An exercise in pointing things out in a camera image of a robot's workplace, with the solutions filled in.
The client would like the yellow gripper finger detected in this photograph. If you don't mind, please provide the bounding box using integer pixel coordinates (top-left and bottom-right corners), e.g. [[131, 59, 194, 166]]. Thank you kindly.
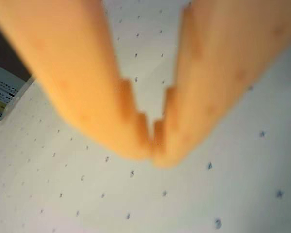
[[151, 0, 291, 170], [0, 0, 153, 161]]

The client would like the white striped box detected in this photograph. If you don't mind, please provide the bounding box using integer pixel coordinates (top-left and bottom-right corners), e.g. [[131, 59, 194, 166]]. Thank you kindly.
[[0, 62, 36, 123]]

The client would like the white dotted paper sheet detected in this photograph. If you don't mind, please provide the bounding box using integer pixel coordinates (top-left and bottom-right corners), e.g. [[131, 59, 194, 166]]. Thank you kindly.
[[0, 0, 291, 233]]

